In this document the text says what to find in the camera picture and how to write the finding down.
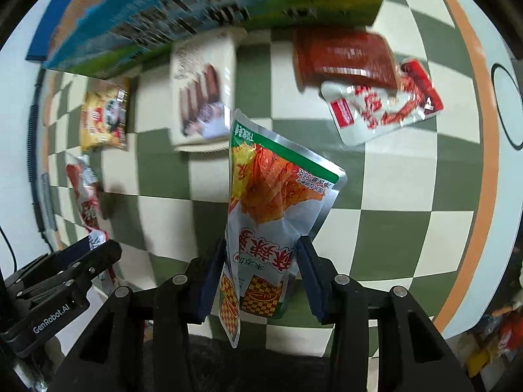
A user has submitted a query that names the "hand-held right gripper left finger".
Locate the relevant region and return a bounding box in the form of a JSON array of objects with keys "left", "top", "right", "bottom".
[{"left": 49, "top": 239, "right": 228, "bottom": 392}]

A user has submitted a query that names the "green white checkered mat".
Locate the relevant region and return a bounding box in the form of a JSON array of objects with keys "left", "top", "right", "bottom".
[{"left": 37, "top": 0, "right": 511, "bottom": 360}]

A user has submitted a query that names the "white sausage print box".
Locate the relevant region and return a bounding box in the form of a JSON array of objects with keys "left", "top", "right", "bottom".
[{"left": 169, "top": 35, "right": 238, "bottom": 154}]

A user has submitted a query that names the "colourful clutter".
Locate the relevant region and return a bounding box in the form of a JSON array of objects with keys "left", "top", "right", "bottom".
[{"left": 466, "top": 300, "right": 523, "bottom": 378}]

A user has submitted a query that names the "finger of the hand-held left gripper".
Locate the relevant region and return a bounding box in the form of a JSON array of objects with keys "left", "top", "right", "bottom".
[
  {"left": 16, "top": 239, "right": 123, "bottom": 309},
  {"left": 3, "top": 235, "right": 96, "bottom": 290}
]

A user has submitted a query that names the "white red snack packet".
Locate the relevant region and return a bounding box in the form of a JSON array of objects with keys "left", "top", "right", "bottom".
[{"left": 319, "top": 59, "right": 445, "bottom": 148}]

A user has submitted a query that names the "black coiled cable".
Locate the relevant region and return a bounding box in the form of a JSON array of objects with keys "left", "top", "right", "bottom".
[{"left": 26, "top": 69, "right": 57, "bottom": 251}]

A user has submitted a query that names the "dark red snack packet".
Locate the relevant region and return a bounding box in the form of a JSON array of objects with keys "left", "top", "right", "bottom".
[{"left": 292, "top": 26, "right": 399, "bottom": 92}]

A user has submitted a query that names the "green-edged spicy strip packet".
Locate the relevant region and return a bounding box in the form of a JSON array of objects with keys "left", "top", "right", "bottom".
[{"left": 218, "top": 109, "right": 348, "bottom": 349}]

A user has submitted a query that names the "blue flat board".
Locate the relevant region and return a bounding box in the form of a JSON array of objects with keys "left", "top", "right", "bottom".
[{"left": 25, "top": 0, "right": 78, "bottom": 62}]

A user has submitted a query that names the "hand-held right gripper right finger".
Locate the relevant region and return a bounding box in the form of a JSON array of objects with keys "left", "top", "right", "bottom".
[{"left": 296, "top": 237, "right": 477, "bottom": 392}]

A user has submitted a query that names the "yellow snack packet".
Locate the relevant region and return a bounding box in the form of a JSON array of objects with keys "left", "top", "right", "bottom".
[{"left": 79, "top": 77, "right": 131, "bottom": 152}]

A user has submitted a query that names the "blue green cardboard box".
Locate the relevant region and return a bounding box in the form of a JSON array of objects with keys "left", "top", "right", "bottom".
[{"left": 41, "top": 0, "right": 397, "bottom": 79}]

